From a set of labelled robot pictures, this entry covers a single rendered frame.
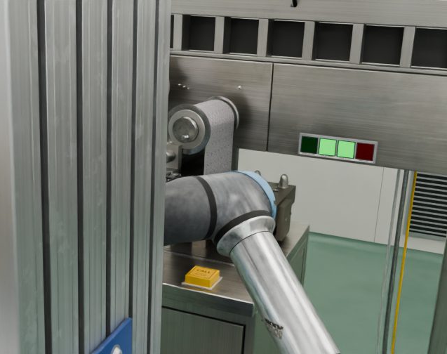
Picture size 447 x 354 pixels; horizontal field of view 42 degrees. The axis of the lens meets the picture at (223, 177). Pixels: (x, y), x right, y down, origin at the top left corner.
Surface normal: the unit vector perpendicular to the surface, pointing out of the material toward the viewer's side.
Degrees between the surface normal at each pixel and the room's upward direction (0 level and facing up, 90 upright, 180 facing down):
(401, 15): 90
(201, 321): 90
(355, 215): 90
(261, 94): 90
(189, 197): 52
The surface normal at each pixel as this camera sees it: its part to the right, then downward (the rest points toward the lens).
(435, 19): -0.34, 0.22
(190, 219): 0.18, 0.24
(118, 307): 0.95, 0.13
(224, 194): 0.47, -0.42
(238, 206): -0.07, -0.52
